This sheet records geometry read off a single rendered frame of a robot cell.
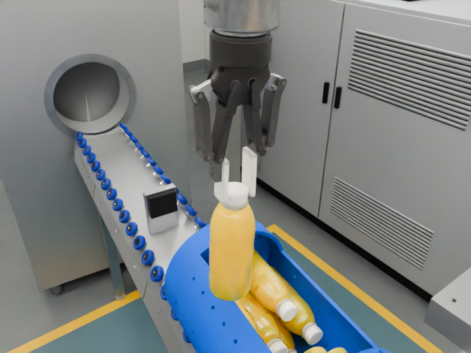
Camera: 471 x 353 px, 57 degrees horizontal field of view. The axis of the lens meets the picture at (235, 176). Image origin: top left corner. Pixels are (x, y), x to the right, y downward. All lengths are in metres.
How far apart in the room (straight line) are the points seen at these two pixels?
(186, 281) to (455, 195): 1.56
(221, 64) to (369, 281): 2.25
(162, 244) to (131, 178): 0.43
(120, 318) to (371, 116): 1.67
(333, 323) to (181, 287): 0.33
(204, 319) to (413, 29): 1.64
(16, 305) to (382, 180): 2.07
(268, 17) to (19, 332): 2.26
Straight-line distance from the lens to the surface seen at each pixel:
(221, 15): 0.50
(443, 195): 2.24
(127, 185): 1.69
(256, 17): 0.50
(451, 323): 1.10
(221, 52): 0.52
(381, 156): 2.37
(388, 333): 2.43
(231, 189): 0.62
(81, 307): 2.56
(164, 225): 1.42
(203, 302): 0.86
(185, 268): 0.91
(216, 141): 0.57
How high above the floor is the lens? 1.81
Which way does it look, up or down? 32 degrees down
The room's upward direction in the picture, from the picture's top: straight up
